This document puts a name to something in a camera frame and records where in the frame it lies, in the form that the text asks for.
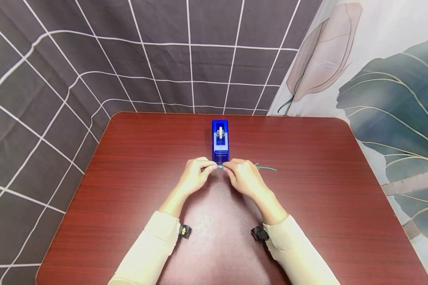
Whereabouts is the person's right hand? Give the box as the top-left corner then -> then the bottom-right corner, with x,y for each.
222,159 -> 271,200

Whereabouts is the person's left hand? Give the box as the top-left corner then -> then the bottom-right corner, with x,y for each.
178,157 -> 218,197

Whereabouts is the green wire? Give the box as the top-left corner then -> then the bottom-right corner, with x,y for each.
217,162 -> 278,172

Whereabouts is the person's left forearm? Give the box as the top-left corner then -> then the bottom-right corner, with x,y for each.
108,188 -> 189,285

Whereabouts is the person's right forearm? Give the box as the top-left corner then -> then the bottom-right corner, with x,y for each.
253,189 -> 340,285

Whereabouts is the blue tape dispenser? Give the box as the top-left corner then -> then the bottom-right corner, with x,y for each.
211,120 -> 230,164

